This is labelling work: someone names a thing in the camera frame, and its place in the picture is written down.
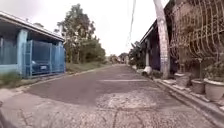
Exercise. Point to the dark bush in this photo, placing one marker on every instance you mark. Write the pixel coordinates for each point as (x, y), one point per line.
(136, 55)

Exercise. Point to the large pale plant pot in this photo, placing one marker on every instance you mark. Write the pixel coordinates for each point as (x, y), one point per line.
(214, 89)

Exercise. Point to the cluster of green trees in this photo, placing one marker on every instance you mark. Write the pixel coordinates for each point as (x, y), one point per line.
(80, 36)

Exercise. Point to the pale concrete utility pole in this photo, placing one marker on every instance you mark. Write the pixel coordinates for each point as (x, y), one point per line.
(162, 40)

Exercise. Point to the dark car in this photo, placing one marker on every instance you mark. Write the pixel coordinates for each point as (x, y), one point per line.
(40, 66)

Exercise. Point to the grey asphalt road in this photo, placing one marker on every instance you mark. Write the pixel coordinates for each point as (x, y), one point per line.
(110, 96)

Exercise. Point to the grey plant pot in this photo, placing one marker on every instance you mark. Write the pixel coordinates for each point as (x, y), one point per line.
(182, 79)
(198, 86)

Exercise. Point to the grass verge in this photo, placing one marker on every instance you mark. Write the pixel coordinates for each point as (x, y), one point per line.
(20, 80)

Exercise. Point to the building with metal grille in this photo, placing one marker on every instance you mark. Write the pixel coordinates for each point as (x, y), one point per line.
(190, 36)

